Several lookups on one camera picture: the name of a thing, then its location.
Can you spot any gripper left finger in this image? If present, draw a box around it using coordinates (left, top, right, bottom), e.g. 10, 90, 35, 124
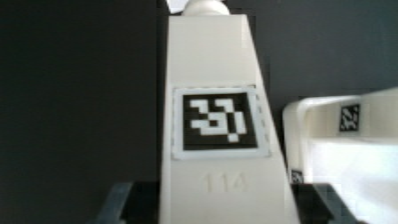
86, 181, 159, 224

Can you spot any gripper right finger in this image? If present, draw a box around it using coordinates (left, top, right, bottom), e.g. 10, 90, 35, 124
291, 183, 360, 224

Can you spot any white desk leg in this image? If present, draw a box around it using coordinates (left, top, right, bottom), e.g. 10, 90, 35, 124
159, 0, 299, 224

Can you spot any white desk tabletop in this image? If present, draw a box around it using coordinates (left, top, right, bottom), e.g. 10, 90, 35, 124
282, 87, 398, 224

